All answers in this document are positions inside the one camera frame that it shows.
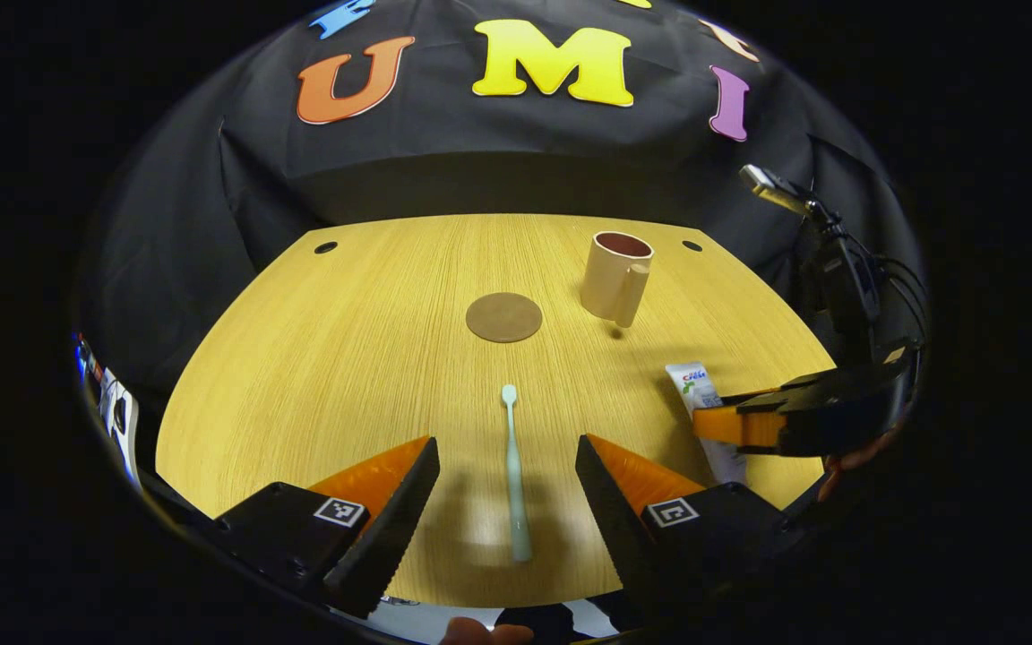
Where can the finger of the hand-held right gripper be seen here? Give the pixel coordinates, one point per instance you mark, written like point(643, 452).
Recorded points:
point(829, 417)

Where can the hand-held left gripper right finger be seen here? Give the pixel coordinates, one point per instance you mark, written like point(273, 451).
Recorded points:
point(614, 520)

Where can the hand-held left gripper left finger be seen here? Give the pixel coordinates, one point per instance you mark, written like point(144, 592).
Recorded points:
point(391, 528)

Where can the pale green toothbrush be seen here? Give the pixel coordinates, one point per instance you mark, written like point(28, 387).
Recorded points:
point(514, 484)

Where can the white toothpaste tube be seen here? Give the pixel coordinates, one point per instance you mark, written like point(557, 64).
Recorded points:
point(691, 381)

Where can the round brown coaster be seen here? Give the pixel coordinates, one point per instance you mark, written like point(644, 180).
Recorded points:
point(504, 317)

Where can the beige cup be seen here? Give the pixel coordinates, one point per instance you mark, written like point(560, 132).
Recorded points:
point(610, 278)

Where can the white device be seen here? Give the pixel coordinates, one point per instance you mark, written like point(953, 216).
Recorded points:
point(117, 412)

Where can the black backdrop cloth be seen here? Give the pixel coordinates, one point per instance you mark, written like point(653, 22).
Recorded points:
point(525, 152)

